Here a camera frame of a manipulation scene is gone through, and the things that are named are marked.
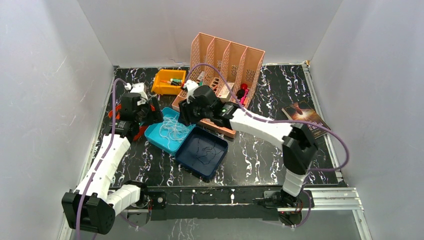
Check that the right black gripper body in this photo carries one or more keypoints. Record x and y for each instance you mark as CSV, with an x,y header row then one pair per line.
x,y
195,113

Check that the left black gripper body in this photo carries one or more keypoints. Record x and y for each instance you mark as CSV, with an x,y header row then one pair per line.
x,y
145,112

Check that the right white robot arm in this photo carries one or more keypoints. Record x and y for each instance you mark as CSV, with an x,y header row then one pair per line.
x,y
295,140

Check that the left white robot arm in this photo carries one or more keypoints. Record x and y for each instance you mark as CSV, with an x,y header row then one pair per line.
x,y
93,206

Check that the white pink box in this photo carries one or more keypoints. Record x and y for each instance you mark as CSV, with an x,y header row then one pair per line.
x,y
225,93

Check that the teal plastic tray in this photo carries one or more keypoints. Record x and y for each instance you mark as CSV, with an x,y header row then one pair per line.
x,y
168,135

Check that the yellow plastic bin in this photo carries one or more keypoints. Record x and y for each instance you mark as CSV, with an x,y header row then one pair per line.
x,y
166,89

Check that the peach file organizer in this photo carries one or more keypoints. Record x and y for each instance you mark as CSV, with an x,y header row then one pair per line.
x,y
238,63

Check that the markers in yellow bin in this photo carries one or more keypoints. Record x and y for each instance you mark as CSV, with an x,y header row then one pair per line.
x,y
173,82

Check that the red black bottle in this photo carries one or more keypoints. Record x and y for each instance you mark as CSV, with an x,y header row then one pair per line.
x,y
242,91

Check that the pink pen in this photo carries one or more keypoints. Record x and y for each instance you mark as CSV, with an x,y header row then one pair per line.
x,y
243,100

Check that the dark blue plastic tray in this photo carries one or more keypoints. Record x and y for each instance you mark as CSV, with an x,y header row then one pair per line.
x,y
202,153

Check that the brown book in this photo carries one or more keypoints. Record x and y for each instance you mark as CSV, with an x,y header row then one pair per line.
x,y
303,111

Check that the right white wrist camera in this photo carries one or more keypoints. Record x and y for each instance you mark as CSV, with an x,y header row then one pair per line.
x,y
189,87

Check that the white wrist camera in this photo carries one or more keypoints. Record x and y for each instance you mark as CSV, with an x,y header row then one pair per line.
x,y
189,87
139,88

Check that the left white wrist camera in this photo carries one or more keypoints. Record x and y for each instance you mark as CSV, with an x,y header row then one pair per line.
x,y
139,88

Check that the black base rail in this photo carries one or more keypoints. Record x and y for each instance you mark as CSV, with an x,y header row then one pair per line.
x,y
223,202

